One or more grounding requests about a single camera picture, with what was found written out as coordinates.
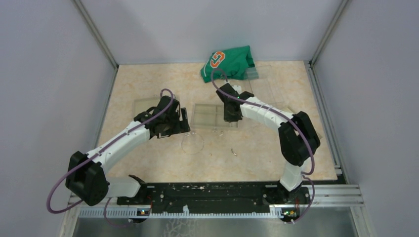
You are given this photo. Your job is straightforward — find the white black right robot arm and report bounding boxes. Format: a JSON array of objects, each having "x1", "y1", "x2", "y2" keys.
[{"x1": 216, "y1": 83, "x2": 321, "y2": 203}]

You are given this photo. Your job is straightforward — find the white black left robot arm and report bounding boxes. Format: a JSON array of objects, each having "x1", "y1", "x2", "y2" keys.
[{"x1": 65, "y1": 96, "x2": 190, "y2": 206}]

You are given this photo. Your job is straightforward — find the beige compartment jewelry tray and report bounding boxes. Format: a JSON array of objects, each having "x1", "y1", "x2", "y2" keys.
[{"x1": 192, "y1": 104, "x2": 239, "y2": 130}]

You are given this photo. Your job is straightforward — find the clear acrylic box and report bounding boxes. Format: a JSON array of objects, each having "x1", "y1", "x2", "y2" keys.
[{"x1": 243, "y1": 65, "x2": 285, "y2": 108}]

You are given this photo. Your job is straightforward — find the green cloth orange logo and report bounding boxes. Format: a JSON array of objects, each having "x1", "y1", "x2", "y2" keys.
[{"x1": 200, "y1": 45, "x2": 255, "y2": 83}]

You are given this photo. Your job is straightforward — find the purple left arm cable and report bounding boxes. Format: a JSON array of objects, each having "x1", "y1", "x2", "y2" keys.
[{"x1": 46, "y1": 88, "x2": 175, "y2": 229}]

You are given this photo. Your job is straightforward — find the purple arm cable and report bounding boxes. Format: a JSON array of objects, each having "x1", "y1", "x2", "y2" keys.
[
  {"x1": 46, "y1": 88, "x2": 175, "y2": 229},
  {"x1": 210, "y1": 68, "x2": 316, "y2": 225}
]

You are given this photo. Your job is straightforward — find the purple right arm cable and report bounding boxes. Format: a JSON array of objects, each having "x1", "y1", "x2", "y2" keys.
[{"x1": 210, "y1": 68, "x2": 316, "y2": 225}]

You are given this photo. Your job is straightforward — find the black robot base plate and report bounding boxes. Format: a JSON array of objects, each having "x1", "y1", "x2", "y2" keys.
[{"x1": 117, "y1": 181, "x2": 310, "y2": 214}]

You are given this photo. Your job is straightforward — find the aluminium frame rail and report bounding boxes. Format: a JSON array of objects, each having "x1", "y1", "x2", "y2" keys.
[{"x1": 60, "y1": 181, "x2": 376, "y2": 237}]

